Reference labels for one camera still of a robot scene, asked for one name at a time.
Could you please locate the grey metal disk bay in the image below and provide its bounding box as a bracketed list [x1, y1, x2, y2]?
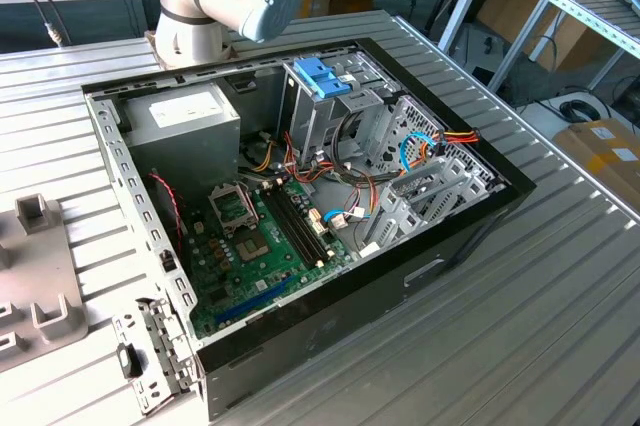
[358, 94, 506, 253]

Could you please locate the black RAM slot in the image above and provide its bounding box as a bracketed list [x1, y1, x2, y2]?
[272, 185, 332, 263]
[278, 183, 336, 259]
[266, 187, 327, 267]
[259, 189, 322, 271]

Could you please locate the cream board connector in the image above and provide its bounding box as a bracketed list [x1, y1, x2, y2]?
[307, 208, 327, 238]

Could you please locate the grey metal drive cage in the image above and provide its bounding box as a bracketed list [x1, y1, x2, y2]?
[277, 51, 401, 172]

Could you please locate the CPU socket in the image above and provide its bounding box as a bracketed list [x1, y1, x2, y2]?
[233, 230, 274, 266]

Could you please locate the metal socket cover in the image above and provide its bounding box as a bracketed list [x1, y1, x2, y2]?
[206, 182, 261, 240]

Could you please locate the green motherboard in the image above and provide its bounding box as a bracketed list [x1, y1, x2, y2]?
[182, 178, 361, 342]

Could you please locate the blue plastic drive latch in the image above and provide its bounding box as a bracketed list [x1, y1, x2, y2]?
[293, 56, 354, 101]

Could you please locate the black open PC case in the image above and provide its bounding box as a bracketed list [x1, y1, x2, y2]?
[81, 37, 537, 422]

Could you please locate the blue expansion slot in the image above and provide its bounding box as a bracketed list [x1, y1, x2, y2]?
[215, 273, 295, 327]

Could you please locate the grey power supply unit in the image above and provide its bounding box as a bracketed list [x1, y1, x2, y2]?
[121, 81, 242, 207]

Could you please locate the black latch knob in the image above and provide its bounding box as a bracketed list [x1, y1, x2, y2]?
[115, 343, 145, 380]

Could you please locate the brown cardboard box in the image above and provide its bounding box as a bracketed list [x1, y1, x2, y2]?
[539, 20, 626, 72]
[474, 0, 556, 47]

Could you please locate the cardboard box with labels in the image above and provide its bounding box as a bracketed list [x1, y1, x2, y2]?
[552, 118, 640, 200]

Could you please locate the grey parts rack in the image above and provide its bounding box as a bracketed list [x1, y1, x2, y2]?
[0, 193, 92, 373]

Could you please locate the red orange wire bundle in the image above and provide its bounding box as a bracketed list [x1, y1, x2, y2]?
[282, 130, 351, 190]

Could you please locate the blue wire with white plug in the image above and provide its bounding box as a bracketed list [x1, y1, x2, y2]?
[322, 209, 374, 233]

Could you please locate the thick black cable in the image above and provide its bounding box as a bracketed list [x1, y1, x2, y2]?
[332, 109, 364, 172]

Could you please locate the thin red wire loop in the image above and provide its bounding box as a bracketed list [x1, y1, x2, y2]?
[344, 165, 380, 227]

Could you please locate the yellow orange wire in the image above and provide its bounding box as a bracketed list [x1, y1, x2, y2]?
[247, 139, 279, 173]

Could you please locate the blue data wire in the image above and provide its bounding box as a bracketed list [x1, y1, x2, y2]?
[398, 130, 444, 178]

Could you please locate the red yellow power wire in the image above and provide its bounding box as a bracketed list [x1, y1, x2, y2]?
[422, 128, 481, 158]

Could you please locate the red black twisted wire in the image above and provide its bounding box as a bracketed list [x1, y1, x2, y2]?
[148, 171, 185, 253]

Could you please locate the black cable coil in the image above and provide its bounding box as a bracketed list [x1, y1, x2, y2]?
[558, 99, 609, 123]

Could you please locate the aluminium frame table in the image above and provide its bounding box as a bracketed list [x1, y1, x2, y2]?
[487, 0, 640, 95]

